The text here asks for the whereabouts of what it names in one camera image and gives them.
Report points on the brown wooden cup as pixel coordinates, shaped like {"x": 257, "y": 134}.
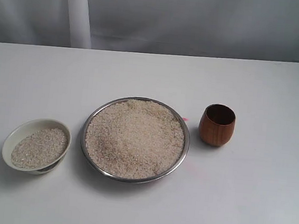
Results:
{"x": 216, "y": 126}

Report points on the rice heap on plate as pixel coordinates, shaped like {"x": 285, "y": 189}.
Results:
{"x": 134, "y": 139}

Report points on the white ceramic bowl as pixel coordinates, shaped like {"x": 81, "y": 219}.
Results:
{"x": 26, "y": 129}

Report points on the white backdrop curtain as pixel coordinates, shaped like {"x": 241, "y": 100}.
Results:
{"x": 240, "y": 29}

